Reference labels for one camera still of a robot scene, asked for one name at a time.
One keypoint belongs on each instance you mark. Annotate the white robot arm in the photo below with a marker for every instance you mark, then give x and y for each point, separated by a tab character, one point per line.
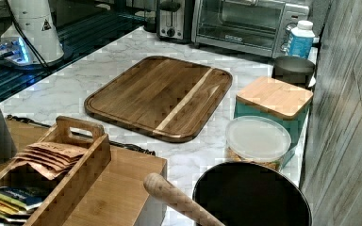
32	38

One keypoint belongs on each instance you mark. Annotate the wooden drawer cabinet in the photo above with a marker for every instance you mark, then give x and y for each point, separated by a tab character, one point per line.
117	197

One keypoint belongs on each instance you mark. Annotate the wooden cutting board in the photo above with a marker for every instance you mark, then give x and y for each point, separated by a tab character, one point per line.
161	97

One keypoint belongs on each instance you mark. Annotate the wooden spoon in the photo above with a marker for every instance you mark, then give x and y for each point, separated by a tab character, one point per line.
160	188

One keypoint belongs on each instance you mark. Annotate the clear plastic lidded container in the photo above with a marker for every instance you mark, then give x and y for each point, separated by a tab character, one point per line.
256	140

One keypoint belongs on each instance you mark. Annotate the black silver toaster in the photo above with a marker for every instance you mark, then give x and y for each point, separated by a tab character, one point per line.
174	19

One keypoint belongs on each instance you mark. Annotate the black round pot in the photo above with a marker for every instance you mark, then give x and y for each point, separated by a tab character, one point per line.
247	194

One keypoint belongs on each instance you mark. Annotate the teal box wooden lid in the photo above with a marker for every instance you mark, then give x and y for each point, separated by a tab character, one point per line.
278	101

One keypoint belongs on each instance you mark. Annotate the silver toaster oven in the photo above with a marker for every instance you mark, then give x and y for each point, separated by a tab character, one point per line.
259	27

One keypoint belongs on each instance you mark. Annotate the dark grey metal cup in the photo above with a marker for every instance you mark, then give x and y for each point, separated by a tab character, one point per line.
293	70

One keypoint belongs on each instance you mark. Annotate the wooden tea caddy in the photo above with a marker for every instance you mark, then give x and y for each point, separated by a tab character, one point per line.
68	189

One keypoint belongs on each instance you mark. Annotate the blue bottle white cap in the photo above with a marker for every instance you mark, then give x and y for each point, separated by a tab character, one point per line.
301	39

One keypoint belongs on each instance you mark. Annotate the colourful tea bag packets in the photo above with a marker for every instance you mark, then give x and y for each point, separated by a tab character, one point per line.
17	204

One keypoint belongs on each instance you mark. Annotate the black drawer handle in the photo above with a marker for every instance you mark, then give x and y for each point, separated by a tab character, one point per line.
131	147

